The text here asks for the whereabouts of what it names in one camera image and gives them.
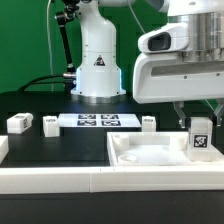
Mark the thin white cable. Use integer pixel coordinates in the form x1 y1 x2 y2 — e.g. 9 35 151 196
46 0 55 92

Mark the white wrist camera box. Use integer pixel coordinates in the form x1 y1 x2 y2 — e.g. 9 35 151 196
138 22 189 54

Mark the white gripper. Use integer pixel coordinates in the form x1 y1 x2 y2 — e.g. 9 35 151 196
133 52 224 128

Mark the black cable bundle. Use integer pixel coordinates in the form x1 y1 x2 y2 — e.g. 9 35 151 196
18 74 68 92

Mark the white sheet with tags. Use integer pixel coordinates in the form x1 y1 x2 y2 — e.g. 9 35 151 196
58 113 141 128

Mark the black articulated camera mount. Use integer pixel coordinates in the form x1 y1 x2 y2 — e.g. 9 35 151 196
55 0 80 92

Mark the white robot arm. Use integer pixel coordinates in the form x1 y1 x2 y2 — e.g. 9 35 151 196
72 0 224 125

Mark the white U-shaped fence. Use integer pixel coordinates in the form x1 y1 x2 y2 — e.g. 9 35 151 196
0 134 224 195

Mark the white square table top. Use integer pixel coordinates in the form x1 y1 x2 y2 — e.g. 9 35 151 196
107 132 224 166

